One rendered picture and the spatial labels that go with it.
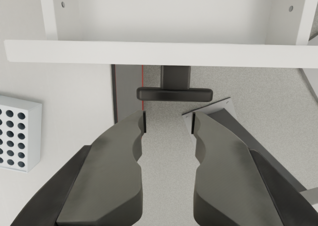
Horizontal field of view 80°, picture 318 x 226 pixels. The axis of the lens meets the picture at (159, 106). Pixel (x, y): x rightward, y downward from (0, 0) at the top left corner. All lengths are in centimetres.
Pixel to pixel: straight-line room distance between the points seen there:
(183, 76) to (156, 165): 116
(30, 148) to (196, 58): 34
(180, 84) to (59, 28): 13
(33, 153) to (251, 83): 108
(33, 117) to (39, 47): 22
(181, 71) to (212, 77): 96
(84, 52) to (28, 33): 23
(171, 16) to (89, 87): 19
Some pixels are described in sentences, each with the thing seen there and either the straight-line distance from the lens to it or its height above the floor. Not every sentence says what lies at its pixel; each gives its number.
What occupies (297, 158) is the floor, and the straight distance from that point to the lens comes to 155.
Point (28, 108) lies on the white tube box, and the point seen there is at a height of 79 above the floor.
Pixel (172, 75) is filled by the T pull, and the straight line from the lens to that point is 18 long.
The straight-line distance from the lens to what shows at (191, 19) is 26.
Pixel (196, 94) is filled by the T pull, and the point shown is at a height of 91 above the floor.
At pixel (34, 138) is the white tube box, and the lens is 42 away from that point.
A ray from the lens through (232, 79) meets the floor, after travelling 117.
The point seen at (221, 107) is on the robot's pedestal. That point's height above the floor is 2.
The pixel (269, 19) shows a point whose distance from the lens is 28.
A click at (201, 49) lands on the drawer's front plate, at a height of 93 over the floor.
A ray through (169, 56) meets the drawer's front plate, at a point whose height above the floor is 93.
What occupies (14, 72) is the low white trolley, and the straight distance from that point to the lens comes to 42.
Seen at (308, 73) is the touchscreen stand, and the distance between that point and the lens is 133.
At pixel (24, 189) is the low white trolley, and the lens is 52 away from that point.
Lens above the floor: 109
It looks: 73 degrees down
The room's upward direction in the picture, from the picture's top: 177 degrees counter-clockwise
